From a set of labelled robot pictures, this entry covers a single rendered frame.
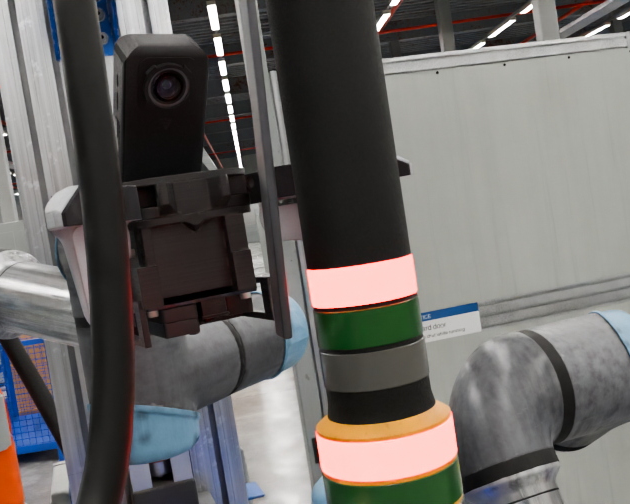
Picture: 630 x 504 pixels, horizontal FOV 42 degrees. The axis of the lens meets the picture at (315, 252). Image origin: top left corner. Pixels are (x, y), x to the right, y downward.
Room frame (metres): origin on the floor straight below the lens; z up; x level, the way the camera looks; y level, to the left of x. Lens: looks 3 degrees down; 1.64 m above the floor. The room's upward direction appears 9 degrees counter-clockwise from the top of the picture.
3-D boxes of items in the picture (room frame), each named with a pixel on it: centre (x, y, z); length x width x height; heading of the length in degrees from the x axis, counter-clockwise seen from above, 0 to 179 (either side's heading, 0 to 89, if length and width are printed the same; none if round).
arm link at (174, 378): (0.61, 0.13, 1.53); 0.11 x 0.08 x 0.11; 146
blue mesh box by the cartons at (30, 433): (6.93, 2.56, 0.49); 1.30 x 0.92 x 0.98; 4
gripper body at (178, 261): (0.46, 0.08, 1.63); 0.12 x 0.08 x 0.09; 24
